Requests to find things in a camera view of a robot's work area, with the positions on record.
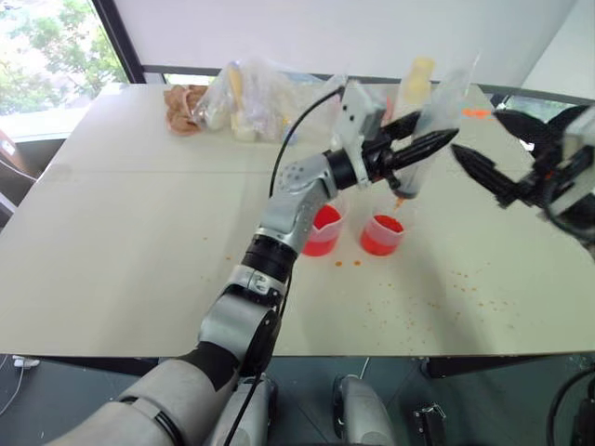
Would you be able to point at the pale yellow plastic bottle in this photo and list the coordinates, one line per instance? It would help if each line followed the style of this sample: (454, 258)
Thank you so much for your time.
(417, 81)

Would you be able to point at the black window frame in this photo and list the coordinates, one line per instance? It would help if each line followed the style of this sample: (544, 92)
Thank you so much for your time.
(118, 42)

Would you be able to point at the clear plastic bag with orange beads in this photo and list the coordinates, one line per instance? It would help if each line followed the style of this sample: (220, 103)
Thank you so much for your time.
(411, 179)

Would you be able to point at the white power adapter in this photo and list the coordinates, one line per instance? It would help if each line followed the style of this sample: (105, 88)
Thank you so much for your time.
(24, 362)

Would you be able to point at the clear cup with red liquid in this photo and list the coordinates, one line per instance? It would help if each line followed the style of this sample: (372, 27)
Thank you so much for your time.
(321, 241)
(379, 241)

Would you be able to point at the brown crumpled cloth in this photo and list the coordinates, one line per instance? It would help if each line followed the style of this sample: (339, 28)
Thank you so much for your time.
(182, 111)

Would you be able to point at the small orange flat item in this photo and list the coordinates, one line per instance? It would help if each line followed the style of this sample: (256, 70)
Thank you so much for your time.
(476, 112)

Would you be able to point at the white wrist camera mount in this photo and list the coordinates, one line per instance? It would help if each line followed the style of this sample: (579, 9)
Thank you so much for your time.
(578, 135)
(355, 116)

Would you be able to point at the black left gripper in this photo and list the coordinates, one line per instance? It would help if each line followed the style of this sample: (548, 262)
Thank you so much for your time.
(379, 160)

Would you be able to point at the black metal clamp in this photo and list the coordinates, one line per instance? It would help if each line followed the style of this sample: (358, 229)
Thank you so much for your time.
(430, 415)

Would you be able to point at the grey rounded robot leg part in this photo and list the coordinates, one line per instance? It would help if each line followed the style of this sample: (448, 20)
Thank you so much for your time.
(255, 413)
(365, 411)

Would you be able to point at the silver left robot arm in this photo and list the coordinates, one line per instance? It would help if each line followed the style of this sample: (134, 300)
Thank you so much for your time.
(288, 204)

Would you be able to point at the crumpled clear plastic bag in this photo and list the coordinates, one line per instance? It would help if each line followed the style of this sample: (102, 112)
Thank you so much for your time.
(321, 100)

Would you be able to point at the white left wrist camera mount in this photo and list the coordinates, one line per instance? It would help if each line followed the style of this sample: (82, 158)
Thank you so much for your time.
(355, 116)

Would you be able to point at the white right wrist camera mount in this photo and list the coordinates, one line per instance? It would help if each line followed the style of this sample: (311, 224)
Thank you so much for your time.
(578, 135)

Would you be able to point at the clear plastic bag with bottles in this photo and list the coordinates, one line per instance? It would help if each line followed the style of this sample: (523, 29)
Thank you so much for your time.
(223, 97)

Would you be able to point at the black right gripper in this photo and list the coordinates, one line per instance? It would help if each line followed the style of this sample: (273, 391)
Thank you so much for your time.
(541, 172)

